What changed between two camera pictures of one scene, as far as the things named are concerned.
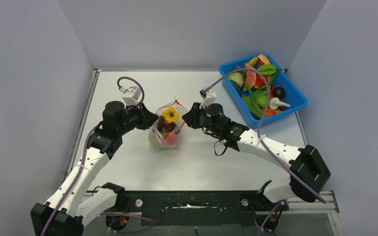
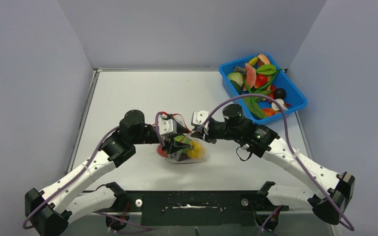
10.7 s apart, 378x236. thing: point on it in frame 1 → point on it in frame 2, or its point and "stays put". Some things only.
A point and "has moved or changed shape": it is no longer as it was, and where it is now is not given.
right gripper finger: (194, 119) → (198, 134)
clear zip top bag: (171, 116) has moved or changed shape
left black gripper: (147, 118) → (173, 146)
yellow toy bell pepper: (170, 115) → (198, 152)
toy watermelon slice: (251, 76) stays put
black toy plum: (279, 92) stays put
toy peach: (171, 140) has moved or changed shape
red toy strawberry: (259, 82) stays put
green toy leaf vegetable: (267, 69) stays put
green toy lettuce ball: (262, 101) → (182, 138)
